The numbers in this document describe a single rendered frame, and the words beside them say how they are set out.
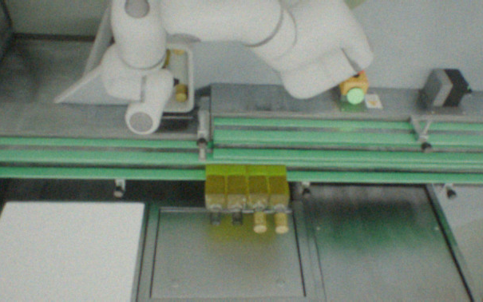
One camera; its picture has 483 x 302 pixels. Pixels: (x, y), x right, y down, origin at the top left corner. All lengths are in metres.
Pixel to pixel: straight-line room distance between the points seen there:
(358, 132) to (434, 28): 0.35
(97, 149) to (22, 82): 0.69
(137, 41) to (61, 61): 1.29
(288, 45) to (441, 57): 0.77
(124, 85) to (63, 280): 0.57
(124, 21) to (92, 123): 0.68
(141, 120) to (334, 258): 0.70
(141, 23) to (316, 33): 0.27
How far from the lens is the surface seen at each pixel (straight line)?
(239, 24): 0.60
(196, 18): 0.59
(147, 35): 0.69
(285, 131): 1.19
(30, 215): 1.40
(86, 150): 1.29
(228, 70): 1.27
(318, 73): 0.79
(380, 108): 1.31
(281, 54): 0.70
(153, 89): 0.92
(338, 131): 1.23
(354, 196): 1.48
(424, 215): 1.52
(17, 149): 1.35
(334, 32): 0.70
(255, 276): 1.21
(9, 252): 1.35
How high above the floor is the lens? 1.77
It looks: 43 degrees down
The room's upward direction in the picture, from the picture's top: 177 degrees clockwise
